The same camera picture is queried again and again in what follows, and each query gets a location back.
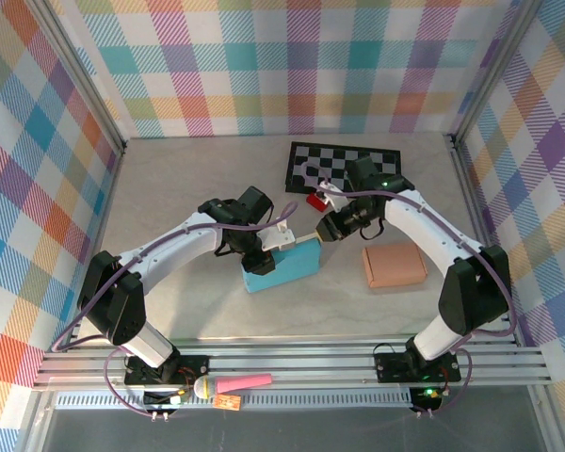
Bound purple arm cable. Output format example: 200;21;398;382
51;201;299;419
300;161;513;419

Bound blue paper box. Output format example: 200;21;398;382
242;234;321;294

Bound aluminium frame base rails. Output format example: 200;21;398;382
32;329;555;392

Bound small control board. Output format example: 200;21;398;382
412;385;442;409
143;388;192;411

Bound aluminium frame post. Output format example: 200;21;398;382
27;0;126;154
446;0;545;147

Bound white slotted cable duct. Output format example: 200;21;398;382
56;393;418;410

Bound pink microphone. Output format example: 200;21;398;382
193;373;273;399

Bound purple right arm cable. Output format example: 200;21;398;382
300;161;513;419

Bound black and white checkerboard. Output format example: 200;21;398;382
284;141;402;194

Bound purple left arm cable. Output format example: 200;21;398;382
51;201;299;419

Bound aluminium side rail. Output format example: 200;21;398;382
446;136;519;349
65;140;128;352

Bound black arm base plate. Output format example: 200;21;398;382
123;353;211;388
374;350;462;383

